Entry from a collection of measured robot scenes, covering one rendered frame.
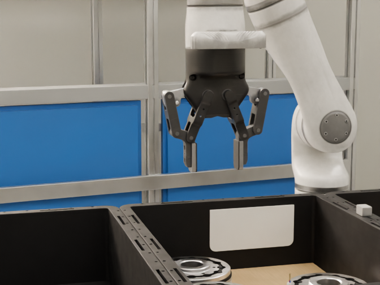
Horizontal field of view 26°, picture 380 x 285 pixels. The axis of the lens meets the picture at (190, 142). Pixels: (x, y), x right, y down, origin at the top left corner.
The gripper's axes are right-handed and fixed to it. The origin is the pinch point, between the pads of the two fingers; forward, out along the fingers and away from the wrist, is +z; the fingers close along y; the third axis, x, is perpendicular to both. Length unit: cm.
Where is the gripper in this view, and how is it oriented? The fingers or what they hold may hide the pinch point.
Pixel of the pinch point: (215, 158)
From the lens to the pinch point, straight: 105.4
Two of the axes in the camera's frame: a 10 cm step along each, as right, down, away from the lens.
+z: 0.1, 9.9, 1.6
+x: 2.3, 1.5, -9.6
